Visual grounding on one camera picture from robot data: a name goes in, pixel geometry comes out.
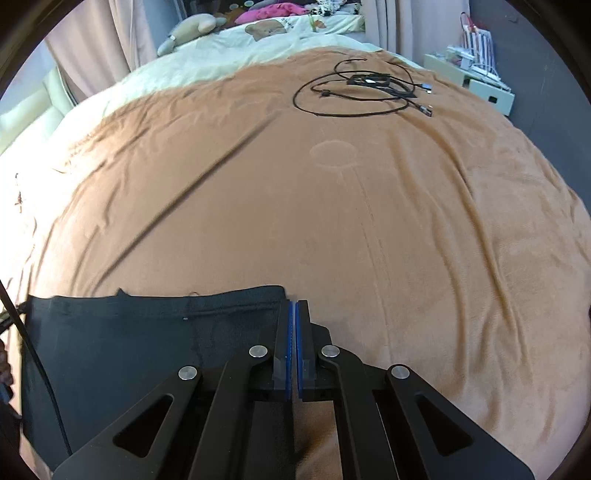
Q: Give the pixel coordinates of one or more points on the brown teddy bear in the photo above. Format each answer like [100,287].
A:
[265,28]

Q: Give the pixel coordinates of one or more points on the cream padded headboard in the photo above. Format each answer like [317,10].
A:
[32,115]

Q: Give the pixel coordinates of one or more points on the brown blanket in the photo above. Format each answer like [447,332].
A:
[323,221]

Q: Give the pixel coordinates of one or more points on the striped bag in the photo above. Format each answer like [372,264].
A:
[480,44]

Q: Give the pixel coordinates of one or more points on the black charger block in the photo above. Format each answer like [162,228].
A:
[369,79]

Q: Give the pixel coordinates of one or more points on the pink curtain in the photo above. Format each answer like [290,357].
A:
[392,23]
[101,41]

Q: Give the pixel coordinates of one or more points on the pink plush toy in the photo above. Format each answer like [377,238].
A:
[268,11]

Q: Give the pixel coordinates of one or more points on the black and white patterned cloth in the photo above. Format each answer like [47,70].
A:
[337,7]

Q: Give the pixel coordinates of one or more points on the beige plush toy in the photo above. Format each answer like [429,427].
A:
[194,30]

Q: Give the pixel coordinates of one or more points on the white nightstand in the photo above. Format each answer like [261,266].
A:
[480,83]

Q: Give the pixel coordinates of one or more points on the black shorts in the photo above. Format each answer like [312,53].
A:
[115,350]

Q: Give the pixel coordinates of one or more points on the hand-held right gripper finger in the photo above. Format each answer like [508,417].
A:
[290,350]
[301,350]

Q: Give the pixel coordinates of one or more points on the cream duvet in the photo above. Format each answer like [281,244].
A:
[194,64]

